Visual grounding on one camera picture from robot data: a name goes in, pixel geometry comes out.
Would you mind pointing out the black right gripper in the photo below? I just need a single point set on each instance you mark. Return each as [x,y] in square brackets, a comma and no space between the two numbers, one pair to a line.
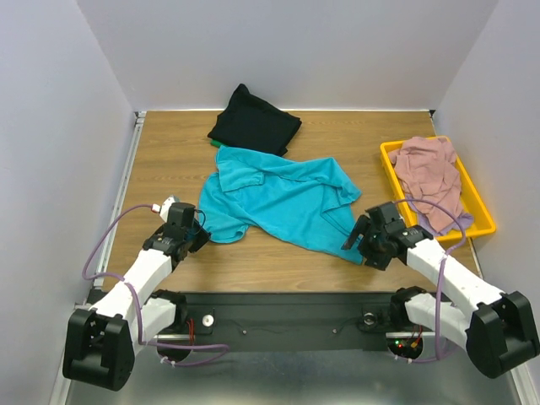
[367,238]

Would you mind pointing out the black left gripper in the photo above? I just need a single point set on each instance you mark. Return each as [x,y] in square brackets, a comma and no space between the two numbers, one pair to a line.
[202,239]

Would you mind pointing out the turquoise t shirt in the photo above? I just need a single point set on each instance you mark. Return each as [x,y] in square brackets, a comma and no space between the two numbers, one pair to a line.
[307,204]

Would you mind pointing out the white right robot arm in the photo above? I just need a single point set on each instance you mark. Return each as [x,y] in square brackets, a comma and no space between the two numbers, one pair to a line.
[496,329]

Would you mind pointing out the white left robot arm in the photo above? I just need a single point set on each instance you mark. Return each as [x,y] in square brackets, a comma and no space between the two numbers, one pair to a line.
[102,341]

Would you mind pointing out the pink t shirt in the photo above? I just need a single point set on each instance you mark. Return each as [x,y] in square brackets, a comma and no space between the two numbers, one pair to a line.
[427,173]

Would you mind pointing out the lavender t shirt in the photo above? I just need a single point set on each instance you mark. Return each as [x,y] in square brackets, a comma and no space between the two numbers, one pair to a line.
[462,222]

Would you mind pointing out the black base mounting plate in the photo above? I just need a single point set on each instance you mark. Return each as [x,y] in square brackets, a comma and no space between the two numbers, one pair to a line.
[280,322]

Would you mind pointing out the folded black t shirt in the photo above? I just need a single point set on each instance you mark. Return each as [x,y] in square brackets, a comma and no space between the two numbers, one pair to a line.
[250,122]

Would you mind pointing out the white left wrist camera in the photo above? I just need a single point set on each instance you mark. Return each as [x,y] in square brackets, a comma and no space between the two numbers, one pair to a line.
[163,209]

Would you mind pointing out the aluminium front frame rail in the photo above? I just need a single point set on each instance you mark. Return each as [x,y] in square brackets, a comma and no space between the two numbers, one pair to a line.
[389,335]

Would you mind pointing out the aluminium left side rail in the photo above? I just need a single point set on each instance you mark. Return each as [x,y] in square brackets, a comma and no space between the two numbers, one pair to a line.
[105,250]

